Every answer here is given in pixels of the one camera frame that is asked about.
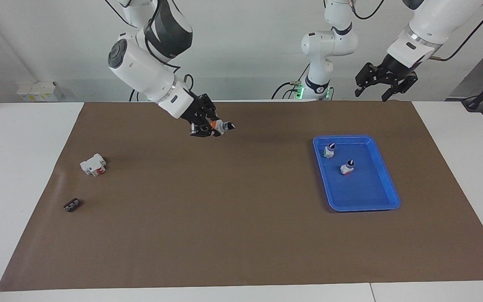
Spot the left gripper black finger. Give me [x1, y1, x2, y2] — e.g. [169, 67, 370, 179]
[382, 73, 419, 102]
[355, 63, 378, 97]

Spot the rotary switch orange base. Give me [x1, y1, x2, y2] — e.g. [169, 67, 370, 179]
[210, 120, 236, 135]

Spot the brown paper table mat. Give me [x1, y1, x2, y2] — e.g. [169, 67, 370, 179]
[0, 101, 483, 292]

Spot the blue plastic tray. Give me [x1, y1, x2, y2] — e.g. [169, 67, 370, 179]
[313, 135, 401, 212]

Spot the white circuit breaker red lever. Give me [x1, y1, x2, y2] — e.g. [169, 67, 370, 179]
[80, 154, 107, 177]

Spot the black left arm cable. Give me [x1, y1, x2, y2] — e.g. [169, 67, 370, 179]
[350, 0, 483, 62]

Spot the white wall socket box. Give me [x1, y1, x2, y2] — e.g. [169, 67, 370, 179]
[17, 81, 64, 102]

